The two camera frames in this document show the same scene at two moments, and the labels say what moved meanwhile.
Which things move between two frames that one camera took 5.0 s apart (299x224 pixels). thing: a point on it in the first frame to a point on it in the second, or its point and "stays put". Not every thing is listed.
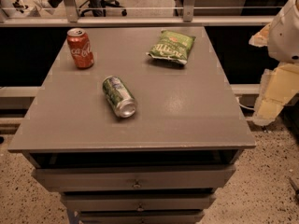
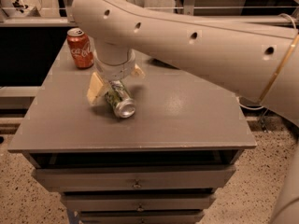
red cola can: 80,48 stays put
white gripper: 285,36 to 114,71
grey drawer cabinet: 161,166 stays put
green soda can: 120,97 stays put
